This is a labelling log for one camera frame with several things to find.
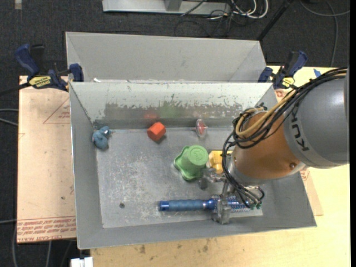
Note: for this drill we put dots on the grey metal bin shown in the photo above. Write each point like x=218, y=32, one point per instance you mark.
x=133, y=177

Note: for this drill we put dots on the orange-red block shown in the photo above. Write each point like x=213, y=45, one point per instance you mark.
x=156, y=131

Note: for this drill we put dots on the blue toy animal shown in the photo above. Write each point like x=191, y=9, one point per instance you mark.
x=100, y=139

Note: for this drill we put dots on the clear and red spinning top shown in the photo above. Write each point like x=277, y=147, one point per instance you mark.
x=201, y=127

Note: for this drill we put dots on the green plastic cup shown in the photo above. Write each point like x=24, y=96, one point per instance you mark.
x=192, y=160

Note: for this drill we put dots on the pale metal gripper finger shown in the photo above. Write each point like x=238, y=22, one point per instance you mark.
x=221, y=211
x=210, y=178

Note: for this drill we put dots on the brown cardboard board, red print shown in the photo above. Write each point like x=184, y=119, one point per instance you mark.
x=44, y=160

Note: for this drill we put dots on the blue metal flashlight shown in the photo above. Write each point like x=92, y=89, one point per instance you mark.
x=180, y=205

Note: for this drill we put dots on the yellow toy block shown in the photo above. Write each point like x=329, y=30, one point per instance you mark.
x=215, y=160

